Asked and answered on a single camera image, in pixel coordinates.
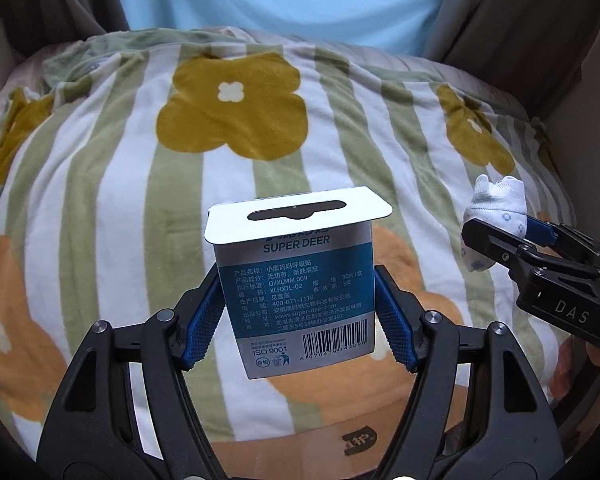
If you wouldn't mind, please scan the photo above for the white patterned baby sock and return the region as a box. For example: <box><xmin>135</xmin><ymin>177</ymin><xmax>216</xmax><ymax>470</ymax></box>
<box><xmin>459</xmin><ymin>174</ymin><xmax>529</xmax><ymax>271</ymax></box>

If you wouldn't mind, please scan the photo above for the green striped floral blanket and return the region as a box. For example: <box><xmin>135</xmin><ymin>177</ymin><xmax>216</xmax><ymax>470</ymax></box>
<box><xmin>0</xmin><ymin>30</ymin><xmax>581</xmax><ymax>466</ymax></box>

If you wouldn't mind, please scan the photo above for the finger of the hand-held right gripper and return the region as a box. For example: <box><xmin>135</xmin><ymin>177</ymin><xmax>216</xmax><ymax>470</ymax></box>
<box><xmin>524</xmin><ymin>214</ymin><xmax>581</xmax><ymax>252</ymax></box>
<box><xmin>461</xmin><ymin>217</ymin><xmax>542</xmax><ymax>281</ymax></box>

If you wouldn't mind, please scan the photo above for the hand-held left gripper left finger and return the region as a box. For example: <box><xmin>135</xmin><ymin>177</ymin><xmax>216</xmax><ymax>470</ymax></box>
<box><xmin>35</xmin><ymin>264</ymin><xmax>227</xmax><ymax>480</ymax></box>

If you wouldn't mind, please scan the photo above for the brown cardboard box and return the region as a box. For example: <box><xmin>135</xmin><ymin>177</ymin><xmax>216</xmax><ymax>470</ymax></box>
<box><xmin>200</xmin><ymin>410</ymin><xmax>462</xmax><ymax>480</ymax></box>

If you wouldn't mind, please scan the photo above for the blue and white carton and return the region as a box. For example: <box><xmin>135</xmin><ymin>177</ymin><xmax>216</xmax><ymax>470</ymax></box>
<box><xmin>203</xmin><ymin>186</ymin><xmax>394</xmax><ymax>380</ymax></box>

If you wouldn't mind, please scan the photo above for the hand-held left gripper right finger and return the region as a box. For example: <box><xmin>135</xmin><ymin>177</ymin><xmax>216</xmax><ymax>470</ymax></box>
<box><xmin>374</xmin><ymin>264</ymin><xmax>567</xmax><ymax>480</ymax></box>

